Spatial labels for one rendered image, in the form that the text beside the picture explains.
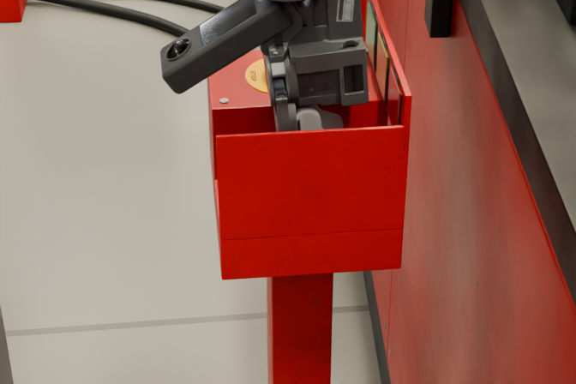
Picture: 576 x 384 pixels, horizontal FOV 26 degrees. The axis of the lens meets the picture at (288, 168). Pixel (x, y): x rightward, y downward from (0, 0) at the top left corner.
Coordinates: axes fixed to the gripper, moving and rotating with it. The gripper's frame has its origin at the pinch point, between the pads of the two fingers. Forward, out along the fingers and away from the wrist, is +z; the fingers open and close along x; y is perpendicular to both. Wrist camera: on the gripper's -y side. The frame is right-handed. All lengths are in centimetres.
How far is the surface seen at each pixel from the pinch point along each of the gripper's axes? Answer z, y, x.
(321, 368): 25.4, 1.4, 2.0
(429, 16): -4.8, 16.2, 17.1
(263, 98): -4.7, -1.2, 5.9
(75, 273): 71, -35, 81
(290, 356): 23.2, -1.5, 2.0
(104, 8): 69, -31, 178
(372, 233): 3.7, 6.6, -5.0
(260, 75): -4.8, -1.2, 9.7
